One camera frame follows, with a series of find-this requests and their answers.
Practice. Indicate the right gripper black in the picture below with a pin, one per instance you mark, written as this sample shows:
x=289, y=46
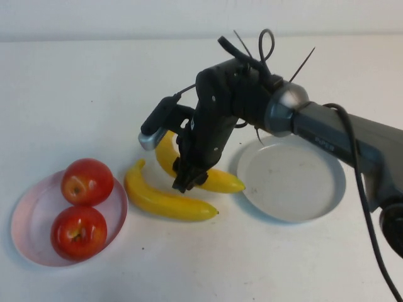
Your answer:
x=211, y=126

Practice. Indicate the yellow banana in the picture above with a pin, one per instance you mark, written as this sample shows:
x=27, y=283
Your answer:
x=170, y=204
x=226, y=184

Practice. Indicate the red apple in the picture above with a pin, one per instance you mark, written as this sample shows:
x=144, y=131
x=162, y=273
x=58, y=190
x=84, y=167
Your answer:
x=78, y=234
x=88, y=182

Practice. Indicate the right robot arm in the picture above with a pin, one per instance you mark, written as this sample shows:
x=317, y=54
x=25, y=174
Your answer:
x=330, y=126

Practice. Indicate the grey-blue round plate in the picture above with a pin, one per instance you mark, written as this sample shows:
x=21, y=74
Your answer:
x=289, y=185

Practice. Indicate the pink round plate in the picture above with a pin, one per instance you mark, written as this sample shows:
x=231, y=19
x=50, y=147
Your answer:
x=31, y=226

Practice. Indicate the black zip tie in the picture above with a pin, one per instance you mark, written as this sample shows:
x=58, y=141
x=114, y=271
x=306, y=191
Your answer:
x=258, y=135
x=242, y=44
x=303, y=64

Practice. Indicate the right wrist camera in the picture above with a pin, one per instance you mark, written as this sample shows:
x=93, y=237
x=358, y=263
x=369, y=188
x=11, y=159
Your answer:
x=157, y=113

